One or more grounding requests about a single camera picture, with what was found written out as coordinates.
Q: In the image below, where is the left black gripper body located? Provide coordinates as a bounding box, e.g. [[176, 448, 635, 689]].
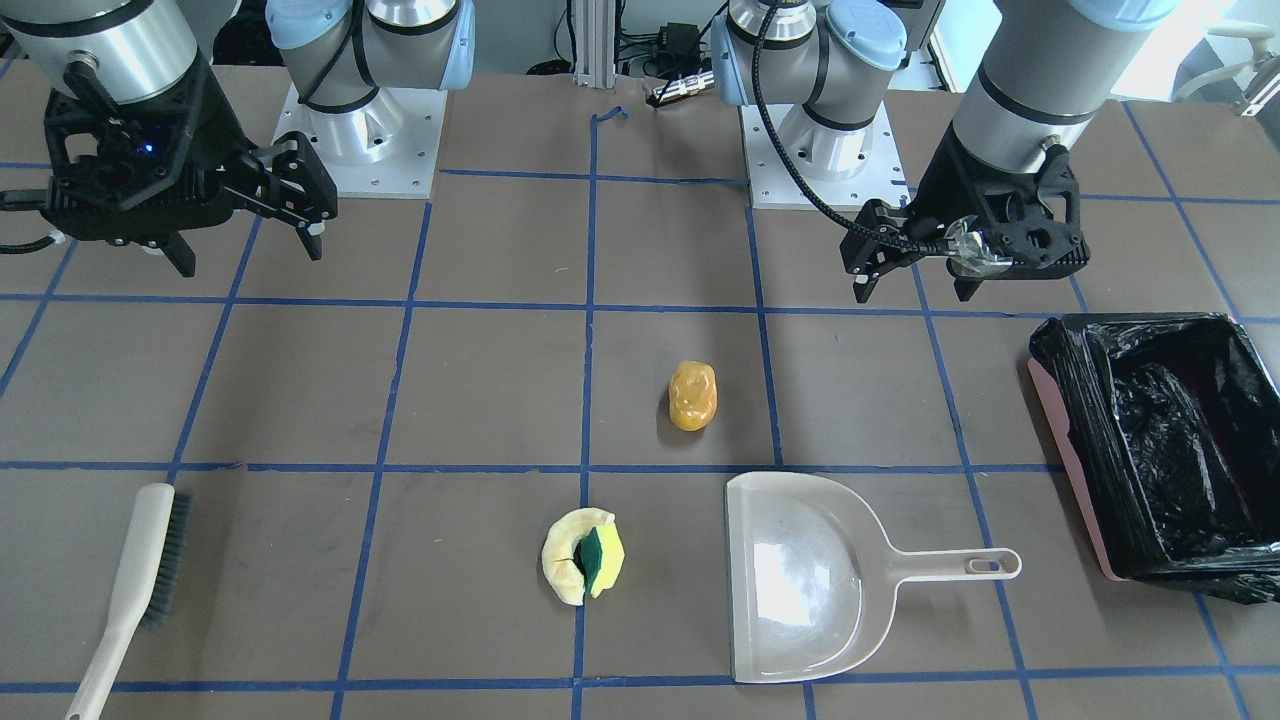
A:
[[904, 129, 1088, 281]]

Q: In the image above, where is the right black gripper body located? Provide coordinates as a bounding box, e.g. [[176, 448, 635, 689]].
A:
[[41, 55, 266, 243]]

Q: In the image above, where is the orange-brown bread roll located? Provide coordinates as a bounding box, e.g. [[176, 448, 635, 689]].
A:
[[668, 360, 719, 432]]

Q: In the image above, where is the beige hand brush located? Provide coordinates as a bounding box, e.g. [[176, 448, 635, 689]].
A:
[[65, 482, 192, 719]]

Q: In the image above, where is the beige dustpan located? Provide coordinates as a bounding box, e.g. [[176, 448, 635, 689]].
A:
[[724, 471, 1023, 684]]

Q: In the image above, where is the yellow green sponge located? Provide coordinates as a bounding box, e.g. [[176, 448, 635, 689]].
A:
[[575, 523, 625, 598]]

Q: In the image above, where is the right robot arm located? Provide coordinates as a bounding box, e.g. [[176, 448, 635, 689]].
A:
[[3, 1, 476, 277]]

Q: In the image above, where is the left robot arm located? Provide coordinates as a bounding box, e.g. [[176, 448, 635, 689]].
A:
[[709, 1, 1175, 304]]

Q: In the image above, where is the bin with black bag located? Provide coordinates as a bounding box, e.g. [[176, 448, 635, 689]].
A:
[[1028, 313, 1279, 605]]

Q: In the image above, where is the black power adapter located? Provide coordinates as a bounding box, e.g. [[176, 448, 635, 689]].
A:
[[657, 22, 701, 58]]

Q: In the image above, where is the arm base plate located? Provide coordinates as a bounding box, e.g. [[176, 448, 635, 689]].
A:
[[275, 86, 451, 199], [740, 104, 910, 213]]

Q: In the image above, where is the aluminium frame post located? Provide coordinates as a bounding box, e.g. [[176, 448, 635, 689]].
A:
[[568, 1, 621, 91]]

